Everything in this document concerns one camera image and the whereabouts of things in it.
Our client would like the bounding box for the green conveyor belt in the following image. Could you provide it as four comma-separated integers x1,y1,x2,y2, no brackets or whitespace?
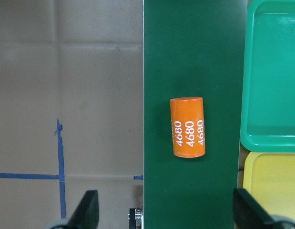
135,0,247,229

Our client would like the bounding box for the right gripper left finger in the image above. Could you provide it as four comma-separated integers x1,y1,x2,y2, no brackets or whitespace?
45,189,100,229

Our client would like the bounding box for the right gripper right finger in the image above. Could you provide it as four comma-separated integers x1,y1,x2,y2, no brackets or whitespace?
233,187,295,229

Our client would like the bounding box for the green plastic tray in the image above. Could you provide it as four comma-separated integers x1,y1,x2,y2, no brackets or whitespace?
240,0,295,153

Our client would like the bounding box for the yellow plastic tray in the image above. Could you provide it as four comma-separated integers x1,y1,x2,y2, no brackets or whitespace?
238,152,295,223

